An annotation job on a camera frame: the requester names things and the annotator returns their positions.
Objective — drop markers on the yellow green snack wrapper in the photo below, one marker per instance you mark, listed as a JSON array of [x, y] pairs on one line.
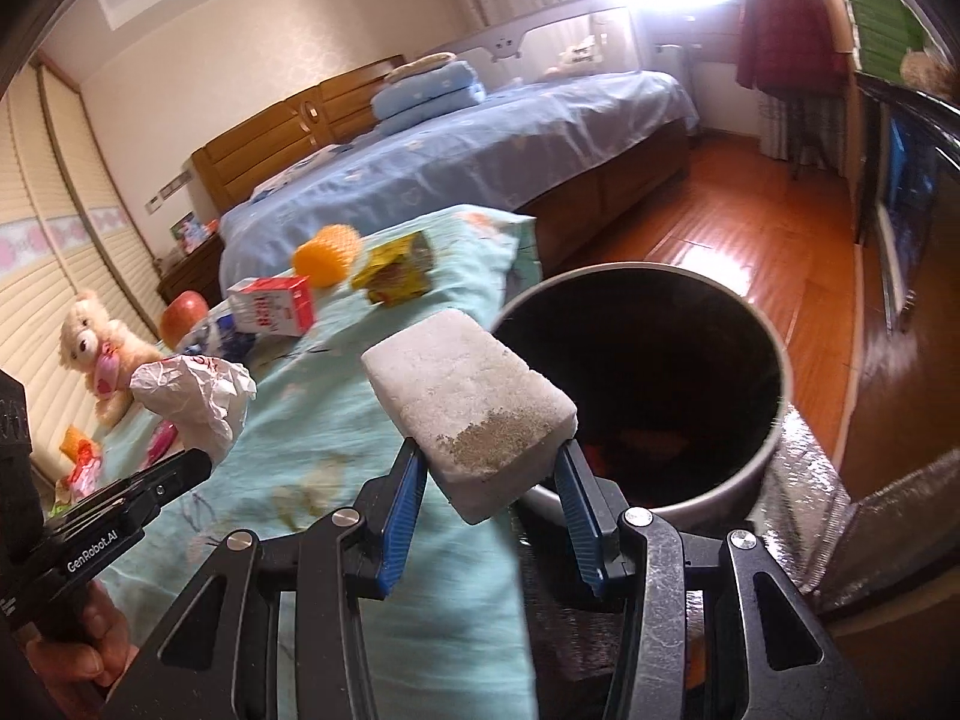
[[394, 270]]

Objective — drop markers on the crumpled blue white packet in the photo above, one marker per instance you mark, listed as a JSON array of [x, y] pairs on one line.
[[217, 341]]

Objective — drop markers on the white paper bag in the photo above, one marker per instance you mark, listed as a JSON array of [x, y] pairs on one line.
[[199, 397]]

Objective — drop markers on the red coat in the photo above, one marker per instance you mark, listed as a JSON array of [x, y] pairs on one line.
[[787, 30]]

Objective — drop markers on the photo frame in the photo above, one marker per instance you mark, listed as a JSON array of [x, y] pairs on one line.
[[185, 231]]

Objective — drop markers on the grey round trash bin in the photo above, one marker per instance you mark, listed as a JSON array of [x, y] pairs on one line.
[[675, 390]]

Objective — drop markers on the beige pillow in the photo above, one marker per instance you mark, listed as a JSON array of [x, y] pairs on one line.
[[420, 66]]

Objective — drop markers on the red apple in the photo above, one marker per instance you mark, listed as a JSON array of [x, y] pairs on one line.
[[182, 319]]

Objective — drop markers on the small beige plush toy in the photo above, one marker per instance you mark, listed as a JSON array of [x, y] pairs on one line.
[[926, 69]]

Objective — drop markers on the grey bed rail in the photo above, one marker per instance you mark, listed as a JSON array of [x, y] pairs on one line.
[[517, 22]]

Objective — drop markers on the beige teddy bear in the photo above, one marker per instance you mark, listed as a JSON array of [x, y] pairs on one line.
[[86, 345]]

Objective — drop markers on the wooden headboard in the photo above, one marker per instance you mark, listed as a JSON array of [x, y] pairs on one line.
[[300, 120]]

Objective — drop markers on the stack of green boxes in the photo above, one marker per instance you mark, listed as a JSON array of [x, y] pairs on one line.
[[885, 26]]

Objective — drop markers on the orange snack packet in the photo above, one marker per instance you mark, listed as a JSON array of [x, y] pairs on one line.
[[75, 442]]

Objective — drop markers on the white and red milk carton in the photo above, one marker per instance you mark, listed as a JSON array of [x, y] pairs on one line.
[[274, 307]]

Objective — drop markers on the pink wrapper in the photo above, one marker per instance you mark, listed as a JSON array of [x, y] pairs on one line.
[[161, 442]]

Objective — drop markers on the bed with blue sheet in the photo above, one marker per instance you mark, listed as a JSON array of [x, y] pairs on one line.
[[487, 142]]

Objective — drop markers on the orange foam fruit net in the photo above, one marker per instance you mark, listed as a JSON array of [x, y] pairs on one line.
[[326, 255]]

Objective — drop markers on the silver foil cover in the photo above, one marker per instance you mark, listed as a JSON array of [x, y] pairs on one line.
[[810, 510]]

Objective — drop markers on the person's left hand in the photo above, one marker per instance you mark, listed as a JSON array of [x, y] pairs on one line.
[[101, 641]]

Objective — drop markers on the red snack packet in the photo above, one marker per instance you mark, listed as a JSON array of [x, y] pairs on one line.
[[82, 476]]

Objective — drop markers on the wooden nightstand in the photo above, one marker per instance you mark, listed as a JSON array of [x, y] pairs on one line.
[[191, 274]]

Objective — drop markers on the white wall switch panel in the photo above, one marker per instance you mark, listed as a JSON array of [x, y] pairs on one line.
[[166, 191]]

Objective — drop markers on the folded blue quilt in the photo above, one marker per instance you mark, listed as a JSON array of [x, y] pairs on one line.
[[431, 94]]

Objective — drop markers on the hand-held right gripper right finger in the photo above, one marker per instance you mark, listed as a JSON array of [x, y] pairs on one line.
[[577, 517]]

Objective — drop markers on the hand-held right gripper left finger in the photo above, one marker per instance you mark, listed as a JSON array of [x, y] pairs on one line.
[[401, 514]]

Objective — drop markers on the white plush toy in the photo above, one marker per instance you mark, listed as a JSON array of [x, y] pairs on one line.
[[581, 56]]

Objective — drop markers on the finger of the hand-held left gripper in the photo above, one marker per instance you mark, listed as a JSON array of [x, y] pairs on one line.
[[169, 476]]

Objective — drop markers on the white foam block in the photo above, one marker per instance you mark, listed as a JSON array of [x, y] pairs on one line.
[[465, 405]]

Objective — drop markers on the flat screen television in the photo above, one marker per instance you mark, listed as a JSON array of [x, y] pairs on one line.
[[907, 187]]

